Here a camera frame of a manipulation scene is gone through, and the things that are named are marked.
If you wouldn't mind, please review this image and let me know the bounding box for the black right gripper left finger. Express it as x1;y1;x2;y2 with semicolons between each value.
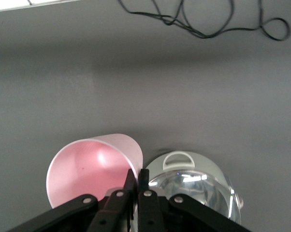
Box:
5;168;138;232

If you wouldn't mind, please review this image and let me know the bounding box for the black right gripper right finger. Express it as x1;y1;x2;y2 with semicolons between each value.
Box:
138;169;252;232

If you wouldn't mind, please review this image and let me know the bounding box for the pink cup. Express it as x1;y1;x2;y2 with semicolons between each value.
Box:
45;133;144;210

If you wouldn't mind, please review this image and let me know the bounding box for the glass lid wooden knob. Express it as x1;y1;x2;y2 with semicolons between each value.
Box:
147;170;242;225

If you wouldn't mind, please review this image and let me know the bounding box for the grey stock pot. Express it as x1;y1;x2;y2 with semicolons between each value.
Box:
144;151;244;225

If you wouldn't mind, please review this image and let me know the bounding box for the dark grey table mat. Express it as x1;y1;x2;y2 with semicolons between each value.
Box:
0;0;291;232

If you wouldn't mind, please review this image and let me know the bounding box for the loose thin black cable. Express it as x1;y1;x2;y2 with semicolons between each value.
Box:
117;0;291;41

